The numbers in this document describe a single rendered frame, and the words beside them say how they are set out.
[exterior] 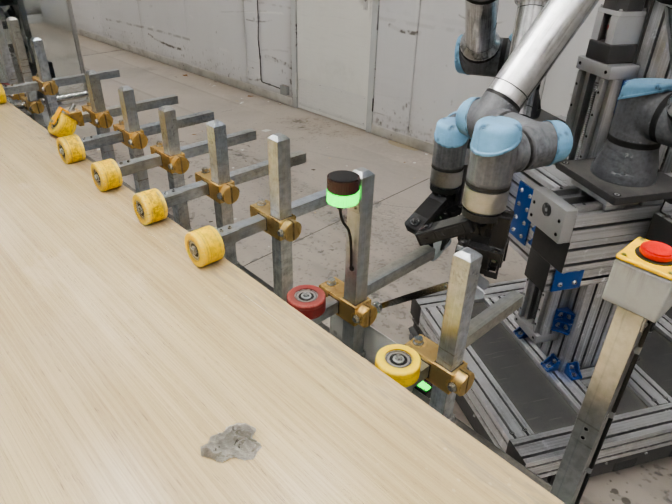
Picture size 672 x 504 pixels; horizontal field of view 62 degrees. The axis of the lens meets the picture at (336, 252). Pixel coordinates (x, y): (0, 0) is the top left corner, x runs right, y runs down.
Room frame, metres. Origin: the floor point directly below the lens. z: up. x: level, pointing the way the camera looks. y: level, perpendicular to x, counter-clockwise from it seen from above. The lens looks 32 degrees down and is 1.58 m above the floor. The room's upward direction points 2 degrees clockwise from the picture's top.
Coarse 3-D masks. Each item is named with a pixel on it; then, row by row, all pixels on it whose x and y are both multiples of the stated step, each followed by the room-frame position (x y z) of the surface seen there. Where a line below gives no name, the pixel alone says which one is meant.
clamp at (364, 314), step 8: (336, 280) 1.02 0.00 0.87; (328, 288) 0.99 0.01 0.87; (336, 288) 0.99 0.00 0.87; (336, 296) 0.97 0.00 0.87; (344, 304) 0.95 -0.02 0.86; (352, 304) 0.94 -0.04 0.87; (360, 304) 0.94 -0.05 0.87; (368, 304) 0.94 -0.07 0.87; (344, 312) 0.95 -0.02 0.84; (352, 312) 0.93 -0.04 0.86; (360, 312) 0.92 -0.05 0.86; (368, 312) 0.92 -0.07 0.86; (376, 312) 0.94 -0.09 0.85; (352, 320) 0.93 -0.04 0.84; (360, 320) 0.91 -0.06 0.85; (368, 320) 0.92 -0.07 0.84
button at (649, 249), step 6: (642, 246) 0.60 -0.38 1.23; (648, 246) 0.59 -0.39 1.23; (654, 246) 0.60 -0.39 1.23; (660, 246) 0.60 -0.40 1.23; (666, 246) 0.60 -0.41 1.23; (642, 252) 0.59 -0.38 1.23; (648, 252) 0.58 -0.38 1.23; (654, 252) 0.58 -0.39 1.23; (660, 252) 0.58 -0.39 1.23; (666, 252) 0.58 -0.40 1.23; (648, 258) 0.58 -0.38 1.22; (654, 258) 0.58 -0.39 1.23; (660, 258) 0.57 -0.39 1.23; (666, 258) 0.57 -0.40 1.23
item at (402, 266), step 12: (420, 252) 1.17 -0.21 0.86; (432, 252) 1.18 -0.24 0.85; (396, 264) 1.11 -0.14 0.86; (408, 264) 1.12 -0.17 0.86; (420, 264) 1.15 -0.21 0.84; (372, 276) 1.06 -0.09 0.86; (384, 276) 1.06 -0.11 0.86; (396, 276) 1.09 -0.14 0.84; (372, 288) 1.03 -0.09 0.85; (336, 300) 0.96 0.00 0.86; (324, 312) 0.93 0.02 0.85; (336, 312) 0.96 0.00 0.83
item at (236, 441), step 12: (228, 432) 0.56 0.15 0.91; (240, 432) 0.56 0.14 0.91; (252, 432) 0.57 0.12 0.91; (216, 444) 0.54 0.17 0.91; (228, 444) 0.54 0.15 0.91; (240, 444) 0.54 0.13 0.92; (252, 444) 0.54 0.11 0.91; (216, 456) 0.52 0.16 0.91; (228, 456) 0.52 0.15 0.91; (240, 456) 0.52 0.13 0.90; (252, 456) 0.53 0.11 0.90
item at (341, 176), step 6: (330, 174) 0.93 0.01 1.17; (336, 174) 0.93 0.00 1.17; (342, 174) 0.93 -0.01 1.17; (348, 174) 0.93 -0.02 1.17; (354, 174) 0.93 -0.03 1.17; (336, 180) 0.91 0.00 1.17; (342, 180) 0.91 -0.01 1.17; (348, 180) 0.91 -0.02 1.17; (354, 180) 0.91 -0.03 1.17; (330, 192) 0.91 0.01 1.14; (354, 210) 0.94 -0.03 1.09; (342, 216) 0.92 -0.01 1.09; (342, 222) 0.92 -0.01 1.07; (348, 228) 0.93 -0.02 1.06; (348, 234) 0.94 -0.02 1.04
